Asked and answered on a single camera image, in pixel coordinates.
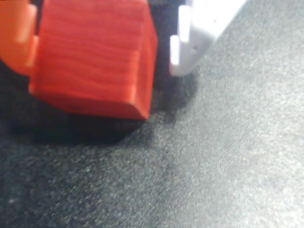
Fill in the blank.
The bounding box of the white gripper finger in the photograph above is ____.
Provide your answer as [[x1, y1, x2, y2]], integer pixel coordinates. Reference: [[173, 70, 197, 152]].
[[169, 0, 248, 77]]

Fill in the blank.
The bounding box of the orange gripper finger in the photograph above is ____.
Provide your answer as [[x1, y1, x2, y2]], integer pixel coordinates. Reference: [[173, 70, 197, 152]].
[[0, 0, 40, 77]]

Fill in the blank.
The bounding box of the red wooden cube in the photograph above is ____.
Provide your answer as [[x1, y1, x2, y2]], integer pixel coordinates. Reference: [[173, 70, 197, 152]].
[[28, 0, 160, 121]]

